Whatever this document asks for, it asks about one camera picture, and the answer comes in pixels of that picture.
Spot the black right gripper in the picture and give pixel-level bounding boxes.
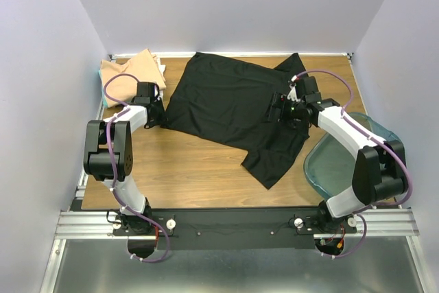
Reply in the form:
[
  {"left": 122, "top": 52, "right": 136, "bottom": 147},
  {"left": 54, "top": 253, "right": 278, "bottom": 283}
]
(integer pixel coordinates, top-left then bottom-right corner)
[{"left": 260, "top": 91, "right": 305, "bottom": 131}]

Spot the black t shirt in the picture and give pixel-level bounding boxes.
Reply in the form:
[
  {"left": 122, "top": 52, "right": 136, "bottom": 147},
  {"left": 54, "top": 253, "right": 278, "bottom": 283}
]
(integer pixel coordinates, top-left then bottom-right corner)
[{"left": 163, "top": 52, "right": 309, "bottom": 189}]

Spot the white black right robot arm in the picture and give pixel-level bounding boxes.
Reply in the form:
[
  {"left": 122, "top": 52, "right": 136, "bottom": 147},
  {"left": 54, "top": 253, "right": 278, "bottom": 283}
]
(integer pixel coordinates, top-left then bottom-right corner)
[{"left": 268, "top": 71, "right": 412, "bottom": 233}]

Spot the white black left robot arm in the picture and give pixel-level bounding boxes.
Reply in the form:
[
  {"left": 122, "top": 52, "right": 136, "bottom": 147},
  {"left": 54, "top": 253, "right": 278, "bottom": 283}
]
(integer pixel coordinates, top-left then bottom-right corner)
[{"left": 83, "top": 82, "right": 165, "bottom": 235}]

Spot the folded white printed t shirt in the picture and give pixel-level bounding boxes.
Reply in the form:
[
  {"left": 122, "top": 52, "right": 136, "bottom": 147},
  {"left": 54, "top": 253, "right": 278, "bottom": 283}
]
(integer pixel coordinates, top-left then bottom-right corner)
[{"left": 153, "top": 55, "right": 166, "bottom": 98}]

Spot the folded tan t shirt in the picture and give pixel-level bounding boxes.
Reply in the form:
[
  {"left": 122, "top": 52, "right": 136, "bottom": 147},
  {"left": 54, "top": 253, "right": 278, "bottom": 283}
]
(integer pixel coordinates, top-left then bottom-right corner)
[{"left": 99, "top": 49, "right": 160, "bottom": 103}]

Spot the folded teal t shirt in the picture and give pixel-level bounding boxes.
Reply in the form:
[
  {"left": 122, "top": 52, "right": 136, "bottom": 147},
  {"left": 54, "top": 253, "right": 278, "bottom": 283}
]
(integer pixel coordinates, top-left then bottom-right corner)
[{"left": 98, "top": 70, "right": 110, "bottom": 108}]

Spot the teal plastic bin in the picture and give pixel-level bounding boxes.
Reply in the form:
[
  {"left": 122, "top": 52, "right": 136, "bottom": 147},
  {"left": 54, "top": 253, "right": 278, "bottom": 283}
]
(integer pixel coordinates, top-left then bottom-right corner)
[{"left": 302, "top": 111, "right": 407, "bottom": 204}]

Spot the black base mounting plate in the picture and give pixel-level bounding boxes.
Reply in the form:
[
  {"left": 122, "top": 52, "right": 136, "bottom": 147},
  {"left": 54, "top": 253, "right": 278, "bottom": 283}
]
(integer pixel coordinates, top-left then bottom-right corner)
[{"left": 112, "top": 206, "right": 357, "bottom": 251}]

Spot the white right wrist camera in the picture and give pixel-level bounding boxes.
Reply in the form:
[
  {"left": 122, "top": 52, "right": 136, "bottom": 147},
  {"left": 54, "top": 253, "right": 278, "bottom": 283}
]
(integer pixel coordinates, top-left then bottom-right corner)
[{"left": 287, "top": 75, "right": 300, "bottom": 102}]

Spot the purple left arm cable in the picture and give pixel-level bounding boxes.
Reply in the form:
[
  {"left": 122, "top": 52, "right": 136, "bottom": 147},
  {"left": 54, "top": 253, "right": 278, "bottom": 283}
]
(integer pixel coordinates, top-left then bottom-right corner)
[{"left": 102, "top": 73, "right": 171, "bottom": 264}]

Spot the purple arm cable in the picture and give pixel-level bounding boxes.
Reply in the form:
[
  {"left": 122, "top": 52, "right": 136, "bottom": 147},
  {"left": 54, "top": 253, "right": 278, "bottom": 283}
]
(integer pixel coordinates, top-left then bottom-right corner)
[
  {"left": 291, "top": 69, "right": 411, "bottom": 261},
  {"left": 102, "top": 73, "right": 171, "bottom": 264}
]

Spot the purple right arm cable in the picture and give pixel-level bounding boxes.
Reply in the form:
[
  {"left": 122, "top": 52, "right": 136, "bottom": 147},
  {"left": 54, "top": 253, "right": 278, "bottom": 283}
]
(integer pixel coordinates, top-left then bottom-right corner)
[{"left": 291, "top": 69, "right": 411, "bottom": 261}]

